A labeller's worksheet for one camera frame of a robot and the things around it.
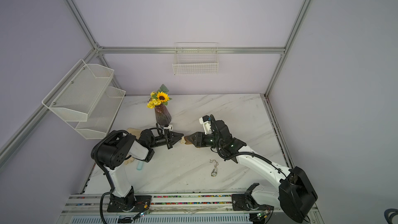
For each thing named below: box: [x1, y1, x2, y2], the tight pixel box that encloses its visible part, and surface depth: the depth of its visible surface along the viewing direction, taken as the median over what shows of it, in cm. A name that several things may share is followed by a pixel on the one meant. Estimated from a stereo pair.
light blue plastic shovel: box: [136, 160, 145, 171], surface depth 86 cm
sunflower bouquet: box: [146, 84, 173, 110], surface depth 88 cm
